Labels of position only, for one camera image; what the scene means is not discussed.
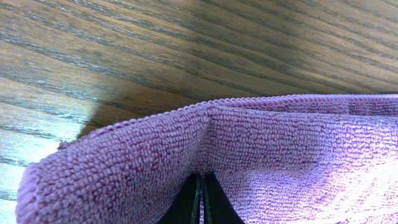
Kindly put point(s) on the purple microfiber cloth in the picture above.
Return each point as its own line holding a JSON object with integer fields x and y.
{"x": 283, "y": 159}

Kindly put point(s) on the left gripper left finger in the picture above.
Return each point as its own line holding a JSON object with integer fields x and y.
{"x": 185, "y": 209}

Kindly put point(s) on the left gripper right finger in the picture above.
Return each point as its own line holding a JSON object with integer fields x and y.
{"x": 217, "y": 207}

